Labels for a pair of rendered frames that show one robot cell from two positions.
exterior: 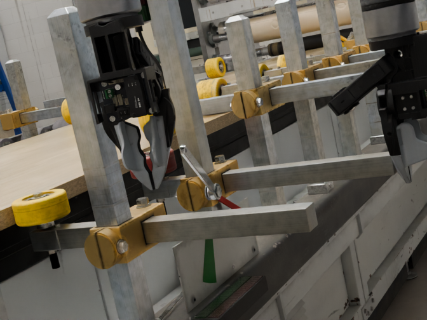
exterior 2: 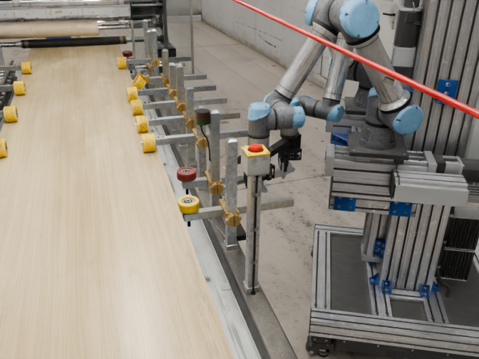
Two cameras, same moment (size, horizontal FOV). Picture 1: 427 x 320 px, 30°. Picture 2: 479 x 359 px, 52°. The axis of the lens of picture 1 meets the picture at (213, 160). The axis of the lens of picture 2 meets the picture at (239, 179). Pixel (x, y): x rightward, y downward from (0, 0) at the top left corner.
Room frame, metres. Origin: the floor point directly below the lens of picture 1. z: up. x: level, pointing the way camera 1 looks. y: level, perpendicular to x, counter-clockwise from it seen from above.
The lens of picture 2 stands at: (-0.09, 1.26, 1.80)
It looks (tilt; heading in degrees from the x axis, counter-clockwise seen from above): 27 degrees down; 314
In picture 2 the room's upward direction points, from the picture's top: 1 degrees clockwise
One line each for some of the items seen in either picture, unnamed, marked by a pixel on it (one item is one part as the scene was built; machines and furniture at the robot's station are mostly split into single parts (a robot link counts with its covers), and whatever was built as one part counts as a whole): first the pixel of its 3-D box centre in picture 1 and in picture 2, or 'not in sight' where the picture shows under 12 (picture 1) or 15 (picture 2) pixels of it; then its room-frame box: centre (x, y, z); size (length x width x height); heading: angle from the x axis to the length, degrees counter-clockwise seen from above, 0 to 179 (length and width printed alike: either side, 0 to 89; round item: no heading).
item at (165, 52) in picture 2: not in sight; (167, 87); (2.35, -0.58, 0.90); 0.03 x 0.03 x 0.48; 61
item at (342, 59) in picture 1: (338, 64); (180, 104); (1.93, -0.35, 0.95); 0.13 x 0.06 x 0.05; 151
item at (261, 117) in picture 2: not in sight; (260, 120); (0.97, 0.08, 1.22); 0.09 x 0.08 x 0.11; 58
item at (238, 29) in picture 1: (261, 143); (202, 156); (1.48, -0.09, 0.87); 0.03 x 0.03 x 0.48; 61
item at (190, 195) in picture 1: (208, 185); (212, 182); (1.28, 0.02, 0.85); 0.13 x 0.06 x 0.05; 151
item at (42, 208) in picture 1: (47, 230); (188, 212); (1.15, 0.26, 0.85); 0.08 x 0.08 x 0.11
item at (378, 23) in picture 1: (391, 22); (289, 128); (1.13, -0.29, 1.05); 0.08 x 0.08 x 0.05
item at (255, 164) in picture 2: not in sight; (255, 161); (0.81, 0.27, 1.18); 0.07 x 0.07 x 0.08; 61
